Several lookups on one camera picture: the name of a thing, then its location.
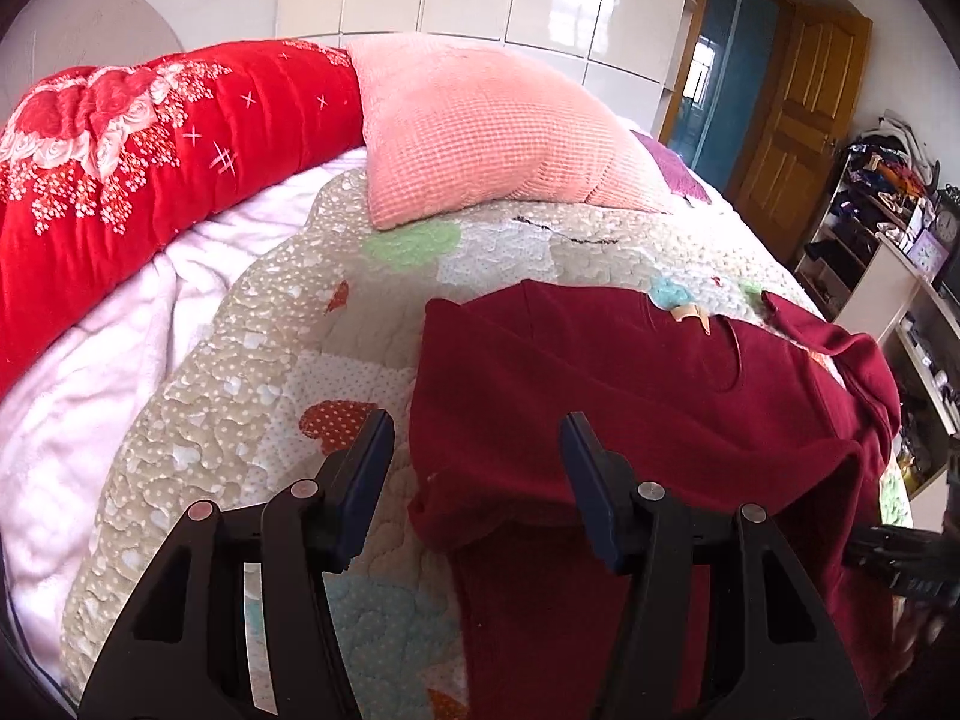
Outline dark red sweater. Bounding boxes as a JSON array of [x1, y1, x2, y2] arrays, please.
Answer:
[[409, 281, 900, 718]]

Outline white shelf unit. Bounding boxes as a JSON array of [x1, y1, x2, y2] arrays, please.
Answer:
[[836, 236, 958, 530]]

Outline pale pink bedsheet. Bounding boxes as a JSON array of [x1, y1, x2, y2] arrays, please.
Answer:
[[2, 149, 366, 681]]

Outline round clock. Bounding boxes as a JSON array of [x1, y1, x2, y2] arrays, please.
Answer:
[[931, 206, 960, 250]]

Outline patchwork quilted bedspread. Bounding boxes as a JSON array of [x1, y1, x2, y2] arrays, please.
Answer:
[[62, 169, 817, 718]]

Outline purple cloth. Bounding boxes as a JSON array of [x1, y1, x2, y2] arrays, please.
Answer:
[[635, 132, 711, 205]]

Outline wooden door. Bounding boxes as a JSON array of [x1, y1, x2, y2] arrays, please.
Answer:
[[736, 5, 872, 265]]

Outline red floral comforter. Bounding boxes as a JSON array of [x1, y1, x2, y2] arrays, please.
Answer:
[[2, 39, 363, 388]]

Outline pink waffle pillow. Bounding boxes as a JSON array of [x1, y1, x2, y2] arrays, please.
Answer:
[[347, 32, 674, 231]]

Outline round white headboard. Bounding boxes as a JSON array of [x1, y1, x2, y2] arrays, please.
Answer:
[[0, 0, 182, 121]]

